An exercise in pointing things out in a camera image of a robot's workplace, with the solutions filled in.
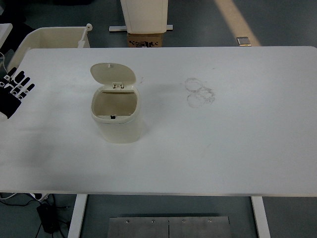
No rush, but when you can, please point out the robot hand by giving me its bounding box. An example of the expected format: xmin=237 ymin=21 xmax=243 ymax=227
xmin=0 ymin=66 xmax=36 ymax=122

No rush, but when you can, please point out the cream trash bin lid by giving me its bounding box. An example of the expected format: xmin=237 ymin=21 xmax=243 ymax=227
xmin=90 ymin=62 xmax=137 ymax=89

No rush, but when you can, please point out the cream small trash bin body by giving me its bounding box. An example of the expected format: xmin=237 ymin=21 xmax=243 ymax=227
xmin=90 ymin=84 xmax=145 ymax=144

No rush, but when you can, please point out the large white trash bin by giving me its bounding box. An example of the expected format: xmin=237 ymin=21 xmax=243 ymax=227
xmin=120 ymin=0 xmax=169 ymax=34

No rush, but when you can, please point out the cream plastic crate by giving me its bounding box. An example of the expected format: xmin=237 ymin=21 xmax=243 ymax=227
xmin=6 ymin=23 xmax=93 ymax=72

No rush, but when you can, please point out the white power strip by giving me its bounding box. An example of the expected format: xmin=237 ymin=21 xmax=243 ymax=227
xmin=31 ymin=193 xmax=50 ymax=201

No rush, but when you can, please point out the black power adapter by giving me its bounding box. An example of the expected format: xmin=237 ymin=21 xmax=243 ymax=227
xmin=36 ymin=202 xmax=60 ymax=234

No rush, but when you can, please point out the white table leg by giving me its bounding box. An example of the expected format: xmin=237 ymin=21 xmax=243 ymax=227
xmin=251 ymin=195 xmax=271 ymax=238
xmin=67 ymin=194 xmax=88 ymax=238

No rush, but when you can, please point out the brown cardboard box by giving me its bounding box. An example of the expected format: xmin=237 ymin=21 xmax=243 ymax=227
xmin=126 ymin=32 xmax=164 ymax=48

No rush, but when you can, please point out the metal floor plate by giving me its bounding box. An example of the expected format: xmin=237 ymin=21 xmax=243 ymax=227
xmin=236 ymin=36 xmax=253 ymax=47

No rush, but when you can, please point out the thin white cable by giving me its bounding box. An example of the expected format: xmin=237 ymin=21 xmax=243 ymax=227
xmin=0 ymin=51 xmax=8 ymax=75

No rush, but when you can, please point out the black floor cable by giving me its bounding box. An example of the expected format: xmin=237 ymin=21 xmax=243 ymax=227
xmin=0 ymin=194 xmax=40 ymax=207

